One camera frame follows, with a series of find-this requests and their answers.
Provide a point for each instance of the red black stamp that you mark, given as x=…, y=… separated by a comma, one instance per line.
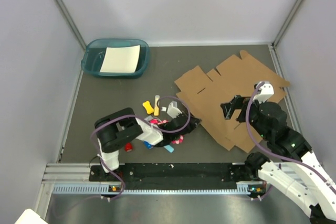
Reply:
x=128, y=147

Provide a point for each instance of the light blue highlighter pen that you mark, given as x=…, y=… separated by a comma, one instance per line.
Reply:
x=169, y=148

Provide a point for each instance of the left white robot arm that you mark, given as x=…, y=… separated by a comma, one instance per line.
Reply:
x=116, y=130

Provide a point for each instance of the yellow highlighter pen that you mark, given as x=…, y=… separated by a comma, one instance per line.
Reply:
x=156, y=105

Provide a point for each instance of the yellow bone-shaped eraser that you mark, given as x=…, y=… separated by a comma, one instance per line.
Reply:
x=148, y=107

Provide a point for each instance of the white paper sheet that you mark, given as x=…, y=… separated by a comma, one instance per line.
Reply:
x=121, y=59

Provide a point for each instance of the aluminium frame rail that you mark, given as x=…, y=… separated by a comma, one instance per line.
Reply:
x=66, y=173

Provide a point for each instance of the pink black highlighter pen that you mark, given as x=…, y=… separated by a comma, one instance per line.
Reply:
x=155, y=121

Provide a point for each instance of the teal plastic bin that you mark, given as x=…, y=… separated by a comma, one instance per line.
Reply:
x=95, y=51

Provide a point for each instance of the pink green flower keychain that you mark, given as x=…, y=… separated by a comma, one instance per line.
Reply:
x=163, y=122

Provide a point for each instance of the brown cardboard box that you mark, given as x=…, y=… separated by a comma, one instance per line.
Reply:
x=205, y=92

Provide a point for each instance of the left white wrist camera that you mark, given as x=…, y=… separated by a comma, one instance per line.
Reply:
x=172, y=110

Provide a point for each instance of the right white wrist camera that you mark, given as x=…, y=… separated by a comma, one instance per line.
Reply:
x=264, y=92

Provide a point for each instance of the white box corner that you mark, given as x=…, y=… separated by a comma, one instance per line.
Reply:
x=30, y=217

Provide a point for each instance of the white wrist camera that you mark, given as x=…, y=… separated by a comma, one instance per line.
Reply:
x=264, y=92
x=172, y=110

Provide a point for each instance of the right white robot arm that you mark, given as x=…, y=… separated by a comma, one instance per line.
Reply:
x=315, y=196

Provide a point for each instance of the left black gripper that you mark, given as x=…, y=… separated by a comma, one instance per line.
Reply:
x=193, y=122

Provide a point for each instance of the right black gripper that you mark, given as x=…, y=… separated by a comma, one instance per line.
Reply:
x=242, y=103

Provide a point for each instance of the blue rectangular eraser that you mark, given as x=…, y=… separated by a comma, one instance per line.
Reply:
x=147, y=145

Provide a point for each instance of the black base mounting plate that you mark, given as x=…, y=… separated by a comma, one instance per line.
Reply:
x=226, y=172

